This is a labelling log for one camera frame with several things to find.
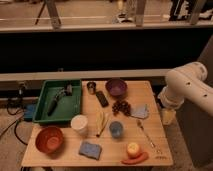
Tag yellow banana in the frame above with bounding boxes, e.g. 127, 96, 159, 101
96, 112, 109, 137

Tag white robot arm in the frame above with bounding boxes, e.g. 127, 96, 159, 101
158, 62, 213, 125

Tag blue plastic cup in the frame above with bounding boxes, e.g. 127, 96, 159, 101
109, 121, 123, 138

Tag small metal cup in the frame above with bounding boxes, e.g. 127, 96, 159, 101
87, 81, 96, 95

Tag white plastic cup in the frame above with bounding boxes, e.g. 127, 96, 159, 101
71, 115, 88, 136

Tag grey blue cloth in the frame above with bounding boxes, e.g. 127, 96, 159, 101
131, 104, 149, 119

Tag metal fork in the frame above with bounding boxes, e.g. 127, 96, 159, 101
136, 119, 156, 148

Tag bunch of dark grapes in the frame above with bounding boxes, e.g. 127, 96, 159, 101
112, 100, 131, 116

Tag wooden table board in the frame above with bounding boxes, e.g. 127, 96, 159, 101
21, 80, 174, 168

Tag yellow red apple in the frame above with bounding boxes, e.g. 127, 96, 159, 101
126, 142, 141, 158

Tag purple bowl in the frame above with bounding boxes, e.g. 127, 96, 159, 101
105, 78, 127, 97

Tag black remote control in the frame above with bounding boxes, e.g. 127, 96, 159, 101
96, 91, 109, 107

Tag blue sponge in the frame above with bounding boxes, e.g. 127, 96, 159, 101
79, 141, 102, 160

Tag green plastic tray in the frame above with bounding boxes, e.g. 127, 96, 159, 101
33, 79, 82, 125

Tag red orange bowl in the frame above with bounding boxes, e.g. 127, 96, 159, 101
35, 126, 63, 154

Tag blue box on floor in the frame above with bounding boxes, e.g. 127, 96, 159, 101
24, 104, 36, 122

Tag black handled brush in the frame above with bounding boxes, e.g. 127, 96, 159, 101
47, 84, 72, 116

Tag black cables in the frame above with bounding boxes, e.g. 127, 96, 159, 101
0, 81, 29, 146

